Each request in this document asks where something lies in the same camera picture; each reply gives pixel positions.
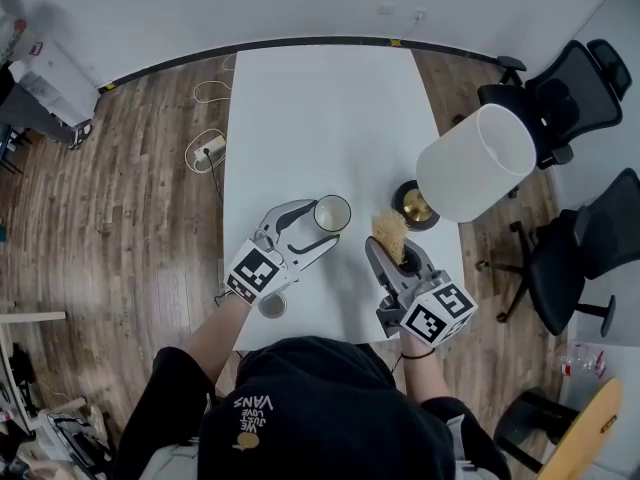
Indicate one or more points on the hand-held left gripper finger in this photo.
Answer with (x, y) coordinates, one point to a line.
(280, 215)
(310, 254)

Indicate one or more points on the gray black bag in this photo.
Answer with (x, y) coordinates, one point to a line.
(75, 438)

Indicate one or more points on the clear plastic bottle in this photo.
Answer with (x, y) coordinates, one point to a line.
(582, 360)

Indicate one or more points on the round wooden side table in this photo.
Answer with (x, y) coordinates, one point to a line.
(590, 433)

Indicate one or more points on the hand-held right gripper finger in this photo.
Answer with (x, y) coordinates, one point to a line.
(385, 270)
(422, 263)

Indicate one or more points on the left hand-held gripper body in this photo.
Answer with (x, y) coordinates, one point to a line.
(257, 273)

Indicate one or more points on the dark stool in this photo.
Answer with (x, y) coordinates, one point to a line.
(10, 148)

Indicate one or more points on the tan sponge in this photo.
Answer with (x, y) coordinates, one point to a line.
(390, 233)

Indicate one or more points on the white wall socket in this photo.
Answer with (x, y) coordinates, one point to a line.
(419, 15)
(385, 9)

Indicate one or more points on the black mesh office chair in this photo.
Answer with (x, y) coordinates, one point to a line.
(575, 103)
(565, 268)

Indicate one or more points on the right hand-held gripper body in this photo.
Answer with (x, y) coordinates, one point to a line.
(437, 313)

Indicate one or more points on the teal bin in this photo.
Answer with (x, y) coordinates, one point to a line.
(3, 234)

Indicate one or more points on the white water dispenser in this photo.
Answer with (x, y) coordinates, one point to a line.
(55, 88)

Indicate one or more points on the person's right forearm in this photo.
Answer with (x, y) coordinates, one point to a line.
(422, 378)

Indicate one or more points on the black wrist band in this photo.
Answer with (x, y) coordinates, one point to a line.
(417, 355)

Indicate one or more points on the black round stool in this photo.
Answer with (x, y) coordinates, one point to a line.
(530, 423)

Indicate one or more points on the white shade brass table lamp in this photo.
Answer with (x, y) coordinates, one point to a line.
(465, 173)

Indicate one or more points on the person's left forearm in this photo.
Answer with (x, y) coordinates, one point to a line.
(215, 338)

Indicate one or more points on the black shirt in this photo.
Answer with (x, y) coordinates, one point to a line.
(165, 393)

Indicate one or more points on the clear glass cup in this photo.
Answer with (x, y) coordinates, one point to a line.
(332, 214)

